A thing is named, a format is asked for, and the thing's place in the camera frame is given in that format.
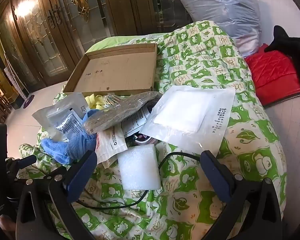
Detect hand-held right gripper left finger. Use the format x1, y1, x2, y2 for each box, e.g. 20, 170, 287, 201
16, 150, 98, 240

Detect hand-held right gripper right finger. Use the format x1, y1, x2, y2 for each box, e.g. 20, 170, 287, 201
200, 150, 283, 240

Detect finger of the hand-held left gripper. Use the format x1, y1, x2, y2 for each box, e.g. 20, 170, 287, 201
5, 154, 38, 173

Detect blue towel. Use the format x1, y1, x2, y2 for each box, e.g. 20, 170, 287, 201
41, 109, 98, 165

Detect white packet with red print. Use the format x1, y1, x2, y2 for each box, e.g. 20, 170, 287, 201
96, 125, 128, 163

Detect white printed sachet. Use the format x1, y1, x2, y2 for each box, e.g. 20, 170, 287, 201
55, 112, 87, 140
121, 105, 153, 137

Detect large white gauze packet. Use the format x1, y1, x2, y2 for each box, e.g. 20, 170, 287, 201
32, 92, 90, 133

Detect white red-lettered packet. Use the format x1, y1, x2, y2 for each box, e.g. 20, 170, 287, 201
117, 144, 162, 190

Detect brown cloth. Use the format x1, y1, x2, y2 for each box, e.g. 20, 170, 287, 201
82, 91, 162, 134

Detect yellow towel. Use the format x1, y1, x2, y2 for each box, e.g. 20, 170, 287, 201
84, 94, 110, 110

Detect bag of coloured sticks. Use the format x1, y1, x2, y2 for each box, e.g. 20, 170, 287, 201
101, 92, 123, 105

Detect shallow cardboard box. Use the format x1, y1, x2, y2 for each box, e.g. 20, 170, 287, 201
65, 43, 158, 97

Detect small purple object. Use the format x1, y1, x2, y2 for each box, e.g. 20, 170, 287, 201
22, 94, 35, 108

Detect red jacket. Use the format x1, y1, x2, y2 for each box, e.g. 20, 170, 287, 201
245, 44, 300, 107

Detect wooden glass-panel door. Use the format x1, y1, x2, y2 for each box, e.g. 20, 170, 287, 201
0, 0, 198, 88

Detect green printed blanket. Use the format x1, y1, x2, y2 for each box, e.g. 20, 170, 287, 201
19, 20, 288, 240

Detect black cloth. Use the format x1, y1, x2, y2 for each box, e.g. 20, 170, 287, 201
265, 25, 300, 95

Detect plastic bag of bedding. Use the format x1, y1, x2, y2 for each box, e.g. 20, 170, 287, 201
176, 0, 262, 58

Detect black cable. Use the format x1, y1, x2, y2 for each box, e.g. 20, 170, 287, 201
76, 152, 203, 209

